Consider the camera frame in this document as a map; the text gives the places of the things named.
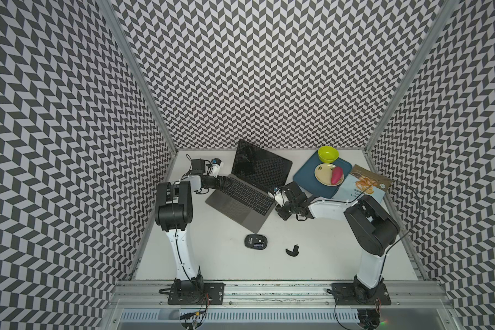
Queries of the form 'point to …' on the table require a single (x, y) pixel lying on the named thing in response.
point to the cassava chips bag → (362, 181)
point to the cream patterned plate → (323, 174)
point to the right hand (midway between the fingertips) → (278, 209)
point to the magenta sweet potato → (336, 174)
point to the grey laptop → (256, 173)
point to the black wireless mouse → (256, 241)
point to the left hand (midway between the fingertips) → (227, 182)
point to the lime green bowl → (328, 154)
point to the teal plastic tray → (304, 174)
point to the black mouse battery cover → (295, 252)
